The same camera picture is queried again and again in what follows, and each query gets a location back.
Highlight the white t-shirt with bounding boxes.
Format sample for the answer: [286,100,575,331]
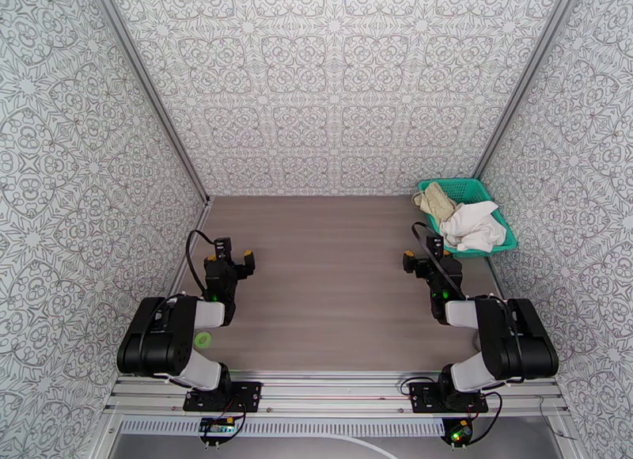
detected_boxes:
[438,200,508,253]

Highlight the beige elastic-waist shorts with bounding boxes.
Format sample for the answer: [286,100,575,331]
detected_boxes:
[412,181,459,222]

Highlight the green plastic laundry basket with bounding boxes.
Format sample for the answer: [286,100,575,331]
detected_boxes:
[417,177,519,260]

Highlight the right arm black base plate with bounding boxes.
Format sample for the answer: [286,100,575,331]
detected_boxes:
[409,381,490,415]

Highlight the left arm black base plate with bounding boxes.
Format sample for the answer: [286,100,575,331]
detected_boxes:
[183,381,263,414]

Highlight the aluminium mounting rail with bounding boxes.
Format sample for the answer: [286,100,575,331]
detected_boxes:
[104,370,570,423]

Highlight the white curved cable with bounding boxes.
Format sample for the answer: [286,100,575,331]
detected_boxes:
[324,434,399,459]

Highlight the white slotted cable duct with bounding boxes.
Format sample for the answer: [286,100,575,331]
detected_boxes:
[118,419,446,437]

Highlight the aluminium corner post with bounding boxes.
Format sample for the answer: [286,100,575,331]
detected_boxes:
[472,0,581,179]
[84,0,212,204]

